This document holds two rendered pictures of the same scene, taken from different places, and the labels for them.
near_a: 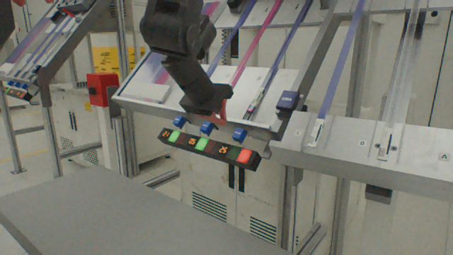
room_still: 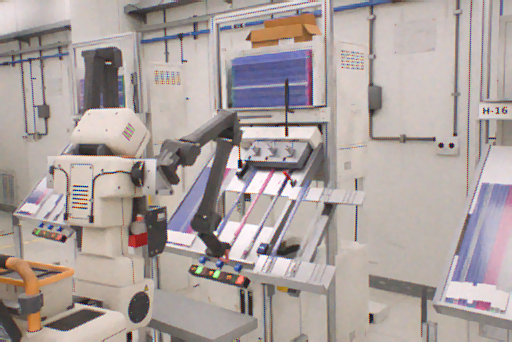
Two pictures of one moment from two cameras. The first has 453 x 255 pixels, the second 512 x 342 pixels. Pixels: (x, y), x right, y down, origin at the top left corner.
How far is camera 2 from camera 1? 1.65 m
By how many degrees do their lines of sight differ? 10
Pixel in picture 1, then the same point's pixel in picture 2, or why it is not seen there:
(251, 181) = (257, 307)
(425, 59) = (452, 188)
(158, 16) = (198, 220)
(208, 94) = (218, 248)
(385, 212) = (315, 309)
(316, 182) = (299, 302)
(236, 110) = (237, 253)
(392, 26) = (418, 154)
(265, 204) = not seen: hidden behind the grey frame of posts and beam
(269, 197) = not seen: hidden behind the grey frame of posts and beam
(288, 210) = (266, 312)
